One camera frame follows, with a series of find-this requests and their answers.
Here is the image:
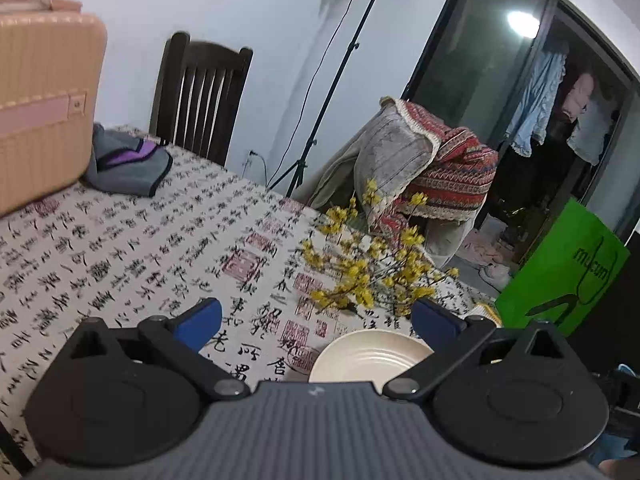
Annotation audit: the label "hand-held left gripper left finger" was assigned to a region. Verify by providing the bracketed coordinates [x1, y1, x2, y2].
[61, 297, 251, 402]

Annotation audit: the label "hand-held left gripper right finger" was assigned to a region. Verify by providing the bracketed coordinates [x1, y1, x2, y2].
[382, 296, 573, 402]

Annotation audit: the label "cream round plate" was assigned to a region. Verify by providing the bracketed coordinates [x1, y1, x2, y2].
[309, 330, 435, 383]

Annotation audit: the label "white and yellow work glove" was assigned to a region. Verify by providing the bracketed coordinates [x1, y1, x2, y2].
[467, 302, 503, 329]

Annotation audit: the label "yellow flower branch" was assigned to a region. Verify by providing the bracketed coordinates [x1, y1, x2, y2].
[300, 178, 460, 318]

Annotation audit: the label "white shoe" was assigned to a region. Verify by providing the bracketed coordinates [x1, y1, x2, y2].
[479, 262, 512, 291]

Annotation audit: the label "black paper bag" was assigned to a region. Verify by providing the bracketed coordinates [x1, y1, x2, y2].
[565, 232, 640, 376]

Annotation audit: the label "pink slippers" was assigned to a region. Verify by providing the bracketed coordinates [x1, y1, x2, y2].
[457, 232, 503, 266]

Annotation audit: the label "calligraphy print tablecloth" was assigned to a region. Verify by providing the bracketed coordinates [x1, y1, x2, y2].
[0, 125, 501, 466]

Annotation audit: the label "green paper bag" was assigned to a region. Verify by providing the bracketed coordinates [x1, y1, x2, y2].
[495, 198, 631, 338]

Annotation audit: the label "grey quilted cushion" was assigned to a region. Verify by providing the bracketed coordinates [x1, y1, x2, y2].
[352, 105, 441, 233]

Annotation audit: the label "grey and purple cloth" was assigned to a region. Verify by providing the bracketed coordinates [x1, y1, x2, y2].
[82, 122, 174, 198]

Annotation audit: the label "light blue hanging shirt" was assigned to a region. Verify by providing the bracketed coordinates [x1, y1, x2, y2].
[505, 50, 568, 158]

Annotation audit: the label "white hanging garment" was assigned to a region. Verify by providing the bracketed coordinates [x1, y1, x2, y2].
[566, 95, 616, 166]

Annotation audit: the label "dark wooden chair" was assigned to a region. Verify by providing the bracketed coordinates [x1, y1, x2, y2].
[149, 31, 254, 167]

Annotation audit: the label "pink ribbed suitcase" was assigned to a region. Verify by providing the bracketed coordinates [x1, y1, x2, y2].
[0, 0, 108, 218]

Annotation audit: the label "pink hanging garment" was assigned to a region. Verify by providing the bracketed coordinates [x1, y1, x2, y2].
[560, 72, 596, 122]

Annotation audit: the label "black framed sliding glass door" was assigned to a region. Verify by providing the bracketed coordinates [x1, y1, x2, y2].
[400, 0, 640, 271]

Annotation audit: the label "black lamp cable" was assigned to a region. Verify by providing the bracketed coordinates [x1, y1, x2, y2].
[245, 0, 367, 181]

